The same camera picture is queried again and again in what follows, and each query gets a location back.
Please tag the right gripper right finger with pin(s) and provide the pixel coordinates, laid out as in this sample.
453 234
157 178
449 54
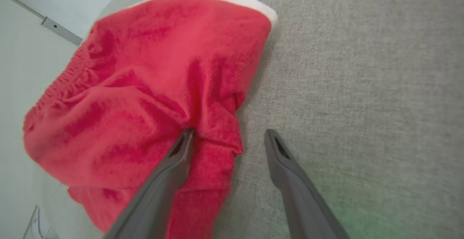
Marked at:
304 202

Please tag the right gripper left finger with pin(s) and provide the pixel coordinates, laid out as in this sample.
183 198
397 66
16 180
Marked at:
159 195

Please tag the red shorts with white stripe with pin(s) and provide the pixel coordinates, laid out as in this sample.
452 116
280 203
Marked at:
145 79

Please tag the white plastic object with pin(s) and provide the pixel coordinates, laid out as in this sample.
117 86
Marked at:
36 226

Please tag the grey fabric sofa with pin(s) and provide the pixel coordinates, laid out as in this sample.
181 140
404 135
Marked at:
362 86

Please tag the grey metal strip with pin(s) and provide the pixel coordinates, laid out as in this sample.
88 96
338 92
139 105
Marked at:
59 30

